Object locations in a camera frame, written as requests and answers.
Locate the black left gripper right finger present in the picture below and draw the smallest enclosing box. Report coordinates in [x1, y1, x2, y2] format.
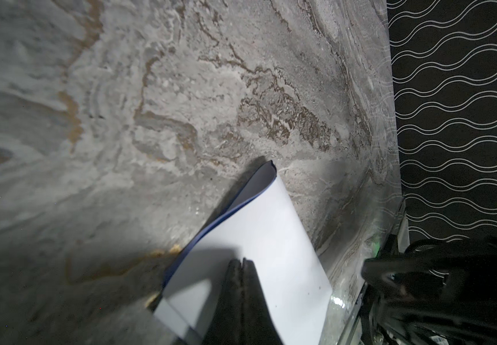
[242, 259, 282, 344]

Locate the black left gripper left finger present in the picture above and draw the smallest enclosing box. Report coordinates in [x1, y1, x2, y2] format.
[202, 259, 243, 344]

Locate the blue floral letter paper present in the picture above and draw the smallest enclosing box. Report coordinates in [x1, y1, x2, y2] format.
[154, 161, 332, 344]

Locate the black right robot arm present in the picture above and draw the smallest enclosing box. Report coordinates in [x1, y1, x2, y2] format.
[359, 237, 497, 344]

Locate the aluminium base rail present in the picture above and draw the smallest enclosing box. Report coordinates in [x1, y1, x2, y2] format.
[336, 201, 406, 344]

